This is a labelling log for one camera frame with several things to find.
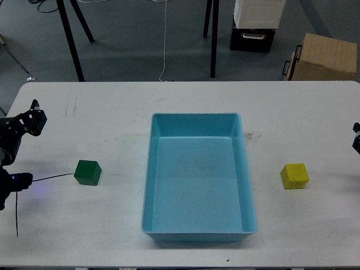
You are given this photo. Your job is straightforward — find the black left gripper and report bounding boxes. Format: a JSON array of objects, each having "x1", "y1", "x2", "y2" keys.
[{"x1": 1, "y1": 100, "x2": 47, "y2": 165}]

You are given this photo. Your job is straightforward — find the wooden box with handles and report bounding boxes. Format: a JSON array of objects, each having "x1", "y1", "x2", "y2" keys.
[{"x1": 282, "y1": 33, "x2": 357, "y2": 81}]

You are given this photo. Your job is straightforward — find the black table leg right inner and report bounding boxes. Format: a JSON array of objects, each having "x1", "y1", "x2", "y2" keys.
[{"x1": 202, "y1": 0, "x2": 213, "y2": 38}]

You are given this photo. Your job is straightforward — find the green wooden block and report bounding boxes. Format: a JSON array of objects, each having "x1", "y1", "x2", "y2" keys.
[{"x1": 74, "y1": 160, "x2": 102, "y2": 186}]

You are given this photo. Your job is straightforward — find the yellow wooden block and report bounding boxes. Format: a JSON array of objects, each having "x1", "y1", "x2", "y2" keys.
[{"x1": 280, "y1": 163, "x2": 309, "y2": 190}]

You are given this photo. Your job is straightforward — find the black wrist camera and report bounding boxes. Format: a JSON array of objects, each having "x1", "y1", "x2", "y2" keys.
[{"x1": 9, "y1": 173, "x2": 33, "y2": 192}]

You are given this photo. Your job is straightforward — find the black table leg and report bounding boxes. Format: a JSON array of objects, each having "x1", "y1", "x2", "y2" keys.
[
  {"x1": 202, "y1": 0, "x2": 213, "y2": 38},
  {"x1": 70, "y1": 0, "x2": 95, "y2": 43},
  {"x1": 56, "y1": 0, "x2": 85, "y2": 82},
  {"x1": 210, "y1": 0, "x2": 219, "y2": 78}
]

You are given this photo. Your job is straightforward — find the thin black cable tie vertical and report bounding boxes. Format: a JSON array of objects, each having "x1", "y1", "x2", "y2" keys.
[{"x1": 15, "y1": 191, "x2": 19, "y2": 237}]

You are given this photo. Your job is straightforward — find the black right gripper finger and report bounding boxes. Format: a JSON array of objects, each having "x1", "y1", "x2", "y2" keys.
[{"x1": 352, "y1": 123, "x2": 360, "y2": 154}]

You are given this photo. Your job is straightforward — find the thin black cable tie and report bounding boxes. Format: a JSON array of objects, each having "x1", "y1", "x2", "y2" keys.
[{"x1": 32, "y1": 173, "x2": 74, "y2": 183}]

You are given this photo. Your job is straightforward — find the black table leg left inner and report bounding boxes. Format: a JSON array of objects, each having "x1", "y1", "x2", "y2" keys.
[{"x1": 70, "y1": 0, "x2": 95, "y2": 43}]

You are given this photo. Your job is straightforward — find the blue plastic bin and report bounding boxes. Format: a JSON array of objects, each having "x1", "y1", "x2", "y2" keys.
[{"x1": 142, "y1": 113, "x2": 257, "y2": 242}]

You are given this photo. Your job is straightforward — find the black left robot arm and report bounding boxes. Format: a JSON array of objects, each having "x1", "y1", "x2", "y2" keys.
[{"x1": 1, "y1": 100, "x2": 47, "y2": 210}]

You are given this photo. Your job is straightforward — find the black storage box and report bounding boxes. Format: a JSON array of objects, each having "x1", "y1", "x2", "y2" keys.
[{"x1": 229, "y1": 23, "x2": 276, "y2": 53}]

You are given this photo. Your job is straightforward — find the white hanging cord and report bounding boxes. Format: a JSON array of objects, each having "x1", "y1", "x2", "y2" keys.
[{"x1": 158, "y1": 0, "x2": 168, "y2": 83}]

